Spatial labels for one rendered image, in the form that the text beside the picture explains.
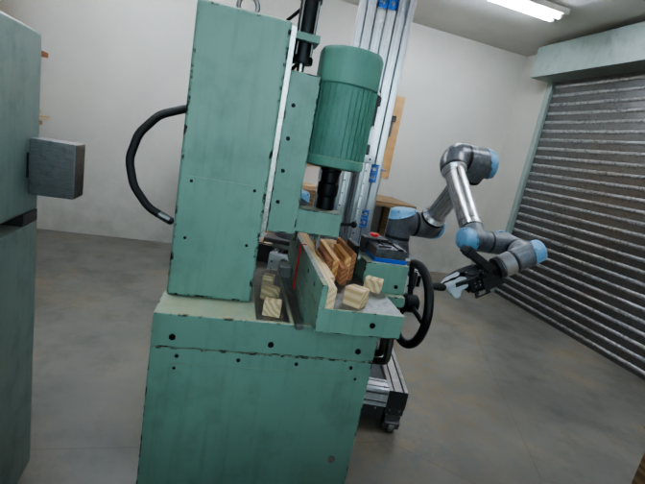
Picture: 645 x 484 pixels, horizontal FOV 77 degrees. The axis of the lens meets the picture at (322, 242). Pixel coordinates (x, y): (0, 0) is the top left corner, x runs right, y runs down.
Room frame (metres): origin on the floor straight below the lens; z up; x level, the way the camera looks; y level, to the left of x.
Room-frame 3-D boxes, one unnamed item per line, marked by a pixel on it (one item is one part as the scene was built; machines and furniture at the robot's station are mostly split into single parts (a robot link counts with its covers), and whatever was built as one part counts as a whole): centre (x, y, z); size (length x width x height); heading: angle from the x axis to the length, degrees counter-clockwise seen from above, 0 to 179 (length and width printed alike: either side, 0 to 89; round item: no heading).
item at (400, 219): (1.90, -0.35, 0.98); 0.13 x 0.12 x 0.14; 106
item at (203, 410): (1.17, 0.13, 0.35); 0.58 x 0.45 x 0.71; 103
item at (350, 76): (1.20, 0.01, 1.35); 0.18 x 0.18 x 0.31
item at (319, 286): (1.15, 0.04, 0.93); 0.60 x 0.02 x 0.06; 13
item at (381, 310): (1.19, -0.10, 0.87); 0.61 x 0.30 x 0.06; 13
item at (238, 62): (1.13, 0.30, 1.16); 0.22 x 0.22 x 0.72; 13
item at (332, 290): (1.16, 0.02, 0.92); 0.60 x 0.02 x 0.05; 13
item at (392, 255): (1.21, -0.18, 0.99); 0.13 x 0.11 x 0.06; 13
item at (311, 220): (1.20, 0.03, 1.03); 0.14 x 0.07 x 0.09; 103
